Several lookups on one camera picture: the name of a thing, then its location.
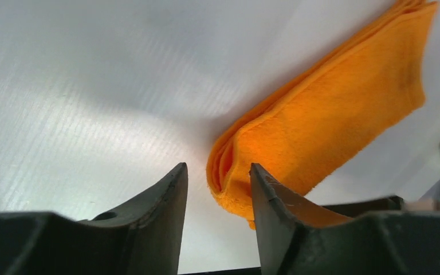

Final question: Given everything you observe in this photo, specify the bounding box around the orange towel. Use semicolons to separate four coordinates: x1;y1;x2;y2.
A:
206;1;438;228

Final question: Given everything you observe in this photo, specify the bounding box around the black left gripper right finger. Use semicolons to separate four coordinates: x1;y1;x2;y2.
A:
250;164;440;274

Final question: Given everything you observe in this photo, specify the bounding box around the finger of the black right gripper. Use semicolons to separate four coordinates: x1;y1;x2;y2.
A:
323;195;404;217

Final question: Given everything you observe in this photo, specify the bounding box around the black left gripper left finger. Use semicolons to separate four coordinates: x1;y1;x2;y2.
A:
0;163;188;274

